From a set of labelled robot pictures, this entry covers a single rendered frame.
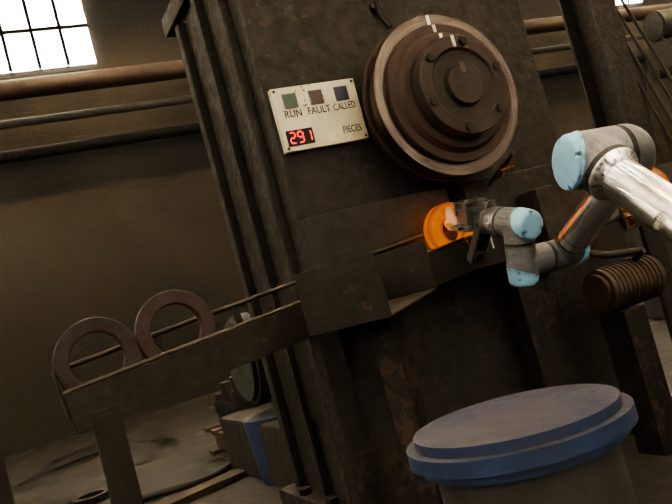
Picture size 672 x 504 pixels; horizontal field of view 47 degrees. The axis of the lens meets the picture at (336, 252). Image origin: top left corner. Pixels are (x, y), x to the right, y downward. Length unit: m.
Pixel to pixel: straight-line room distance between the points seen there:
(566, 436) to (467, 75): 1.34
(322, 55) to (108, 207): 6.00
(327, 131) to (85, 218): 6.04
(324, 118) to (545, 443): 1.38
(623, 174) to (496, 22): 1.18
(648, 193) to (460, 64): 0.82
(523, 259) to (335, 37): 0.86
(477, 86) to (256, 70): 0.61
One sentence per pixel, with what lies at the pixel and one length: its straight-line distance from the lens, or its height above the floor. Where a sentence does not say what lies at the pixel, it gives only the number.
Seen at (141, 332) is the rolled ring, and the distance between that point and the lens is 1.80.
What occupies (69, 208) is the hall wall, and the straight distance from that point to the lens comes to 8.05.
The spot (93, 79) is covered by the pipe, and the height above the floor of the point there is 3.17.
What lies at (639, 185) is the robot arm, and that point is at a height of 0.70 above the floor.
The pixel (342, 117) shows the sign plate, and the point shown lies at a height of 1.13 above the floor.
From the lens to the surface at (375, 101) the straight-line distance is 2.10.
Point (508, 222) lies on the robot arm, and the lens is 1.89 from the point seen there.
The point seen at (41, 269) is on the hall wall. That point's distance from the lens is 7.93.
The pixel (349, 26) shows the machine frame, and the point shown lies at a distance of 2.33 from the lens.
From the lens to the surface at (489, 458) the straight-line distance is 0.98.
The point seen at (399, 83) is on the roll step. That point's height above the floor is 1.16.
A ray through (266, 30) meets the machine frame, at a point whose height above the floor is 1.41.
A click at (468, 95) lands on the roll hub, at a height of 1.08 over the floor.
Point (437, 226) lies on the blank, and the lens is 2.12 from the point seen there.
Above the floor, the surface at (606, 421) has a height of 0.42.
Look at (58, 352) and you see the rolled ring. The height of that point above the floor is 0.69.
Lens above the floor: 0.66
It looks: 3 degrees up
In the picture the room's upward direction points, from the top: 15 degrees counter-clockwise
